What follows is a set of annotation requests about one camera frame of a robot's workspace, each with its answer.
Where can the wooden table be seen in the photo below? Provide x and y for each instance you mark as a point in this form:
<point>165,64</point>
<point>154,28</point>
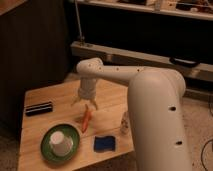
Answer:
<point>111,100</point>

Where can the green plate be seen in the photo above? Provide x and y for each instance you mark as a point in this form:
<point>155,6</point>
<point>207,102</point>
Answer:
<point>46,150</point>

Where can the white ceramic cup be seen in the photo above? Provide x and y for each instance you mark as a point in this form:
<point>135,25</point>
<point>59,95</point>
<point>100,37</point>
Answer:
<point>60,144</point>

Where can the orange carrot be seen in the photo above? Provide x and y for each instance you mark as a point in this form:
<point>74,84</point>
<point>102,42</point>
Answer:
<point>86,119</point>

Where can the black case handle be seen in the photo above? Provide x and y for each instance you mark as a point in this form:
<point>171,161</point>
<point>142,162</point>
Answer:
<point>183,63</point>

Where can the long grey case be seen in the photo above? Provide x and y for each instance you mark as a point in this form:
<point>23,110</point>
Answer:
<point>120,56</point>

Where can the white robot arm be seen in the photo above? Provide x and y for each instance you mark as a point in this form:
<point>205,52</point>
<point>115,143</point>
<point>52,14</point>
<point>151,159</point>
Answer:
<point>154,107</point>

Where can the blue sponge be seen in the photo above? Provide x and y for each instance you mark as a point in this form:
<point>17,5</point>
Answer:
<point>105,143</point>

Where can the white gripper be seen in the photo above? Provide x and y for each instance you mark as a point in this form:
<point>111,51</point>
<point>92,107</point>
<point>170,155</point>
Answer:
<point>87,91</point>

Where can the wall shelf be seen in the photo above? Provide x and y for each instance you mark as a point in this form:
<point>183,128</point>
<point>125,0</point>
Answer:
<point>155,8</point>

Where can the metal pole stand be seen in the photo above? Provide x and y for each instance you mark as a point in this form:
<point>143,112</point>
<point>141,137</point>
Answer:
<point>81,36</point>

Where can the black rectangular remote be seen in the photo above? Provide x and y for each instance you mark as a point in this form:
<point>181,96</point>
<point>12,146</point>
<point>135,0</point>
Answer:
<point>39,109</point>

